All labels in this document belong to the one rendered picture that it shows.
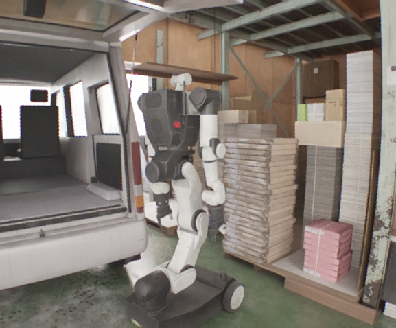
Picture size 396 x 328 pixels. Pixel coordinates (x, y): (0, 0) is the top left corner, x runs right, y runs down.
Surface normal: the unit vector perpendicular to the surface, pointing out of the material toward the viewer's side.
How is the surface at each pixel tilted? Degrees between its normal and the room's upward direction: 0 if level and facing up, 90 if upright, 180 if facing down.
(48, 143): 93
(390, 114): 90
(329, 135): 90
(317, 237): 90
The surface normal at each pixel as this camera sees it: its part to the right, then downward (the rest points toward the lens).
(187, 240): -0.55, -0.42
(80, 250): 0.65, 0.04
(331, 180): -0.77, 0.07
